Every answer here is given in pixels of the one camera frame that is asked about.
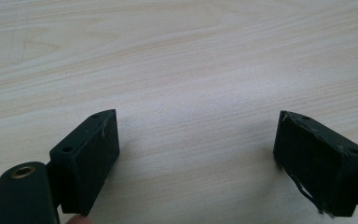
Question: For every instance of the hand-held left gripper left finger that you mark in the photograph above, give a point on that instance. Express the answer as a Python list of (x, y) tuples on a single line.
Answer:
[(85, 165)]

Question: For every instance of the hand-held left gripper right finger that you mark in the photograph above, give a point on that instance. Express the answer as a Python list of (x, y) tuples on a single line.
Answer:
[(317, 165)]

